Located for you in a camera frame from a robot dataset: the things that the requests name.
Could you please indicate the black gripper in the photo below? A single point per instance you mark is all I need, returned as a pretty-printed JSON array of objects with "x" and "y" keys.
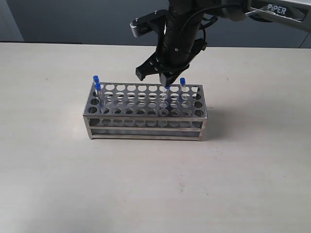
[{"x": 178, "y": 48}]

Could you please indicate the blue capped tube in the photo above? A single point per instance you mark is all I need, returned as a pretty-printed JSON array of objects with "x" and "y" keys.
[
  {"x": 99, "y": 96},
  {"x": 96, "y": 81},
  {"x": 164, "y": 98},
  {"x": 183, "y": 89}
]

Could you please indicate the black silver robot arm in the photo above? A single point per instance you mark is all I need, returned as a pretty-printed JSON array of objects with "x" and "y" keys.
[{"x": 292, "y": 13}]

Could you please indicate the stainless steel test tube rack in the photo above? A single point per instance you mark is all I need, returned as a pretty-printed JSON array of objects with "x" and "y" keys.
[{"x": 131, "y": 111}]

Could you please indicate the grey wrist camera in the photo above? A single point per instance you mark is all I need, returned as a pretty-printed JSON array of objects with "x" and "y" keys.
[{"x": 153, "y": 22}]

